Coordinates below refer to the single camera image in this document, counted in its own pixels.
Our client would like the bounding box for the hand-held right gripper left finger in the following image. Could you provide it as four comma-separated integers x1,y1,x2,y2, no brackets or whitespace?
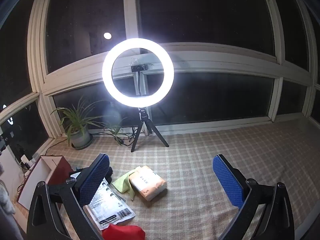
26,153,110,240

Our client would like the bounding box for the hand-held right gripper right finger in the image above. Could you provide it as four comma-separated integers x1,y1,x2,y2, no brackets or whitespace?
212,154,295,240

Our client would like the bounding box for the red cardboard box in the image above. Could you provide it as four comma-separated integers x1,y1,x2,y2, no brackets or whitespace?
17,155,75,210

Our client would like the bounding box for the plastic packet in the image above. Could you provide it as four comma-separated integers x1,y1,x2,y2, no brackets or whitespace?
84,177,136,230

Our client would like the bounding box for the beige tissue pack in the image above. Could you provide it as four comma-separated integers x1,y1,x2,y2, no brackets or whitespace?
128,165,167,202

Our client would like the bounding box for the green cloth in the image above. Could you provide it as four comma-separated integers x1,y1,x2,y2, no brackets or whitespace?
112,171,135,201

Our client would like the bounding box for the potted green plant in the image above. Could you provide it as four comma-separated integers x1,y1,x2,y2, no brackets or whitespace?
51,96,105,150

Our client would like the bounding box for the small green plantlet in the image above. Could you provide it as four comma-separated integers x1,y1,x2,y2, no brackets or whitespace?
102,120,125,145

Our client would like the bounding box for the red cloth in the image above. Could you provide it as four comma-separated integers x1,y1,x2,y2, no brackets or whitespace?
102,224,146,240

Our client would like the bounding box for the white power strip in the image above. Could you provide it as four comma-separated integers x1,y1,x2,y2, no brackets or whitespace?
20,155,33,168

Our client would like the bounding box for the black tripod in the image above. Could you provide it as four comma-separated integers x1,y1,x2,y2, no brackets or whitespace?
131,107,170,153

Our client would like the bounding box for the grey fluffy clothing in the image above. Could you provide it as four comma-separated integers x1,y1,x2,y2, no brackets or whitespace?
0,165,23,240

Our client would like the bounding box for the potted spider plant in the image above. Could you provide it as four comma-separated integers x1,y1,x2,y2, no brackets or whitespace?
0,0,320,140

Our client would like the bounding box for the black ring light cable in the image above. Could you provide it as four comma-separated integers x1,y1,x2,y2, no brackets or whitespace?
89,127,137,147

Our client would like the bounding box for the black power cable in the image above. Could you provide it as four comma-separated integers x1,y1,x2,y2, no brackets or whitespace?
44,138,68,156

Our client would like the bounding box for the white ring light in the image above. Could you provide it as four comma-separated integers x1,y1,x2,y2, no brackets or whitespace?
102,38,175,108

